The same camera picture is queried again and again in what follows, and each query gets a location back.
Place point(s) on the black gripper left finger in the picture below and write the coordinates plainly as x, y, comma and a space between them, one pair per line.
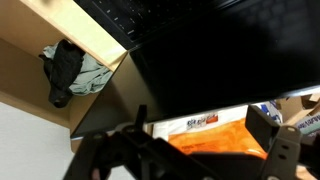
140, 118

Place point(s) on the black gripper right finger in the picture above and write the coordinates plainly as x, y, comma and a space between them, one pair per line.
261, 128

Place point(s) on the black laptop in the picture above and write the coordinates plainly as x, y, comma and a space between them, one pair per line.
216, 66

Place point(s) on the orange toilet paper pack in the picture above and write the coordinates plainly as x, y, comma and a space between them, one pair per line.
216, 140

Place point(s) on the grey cloth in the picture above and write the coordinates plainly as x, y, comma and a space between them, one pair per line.
90, 76

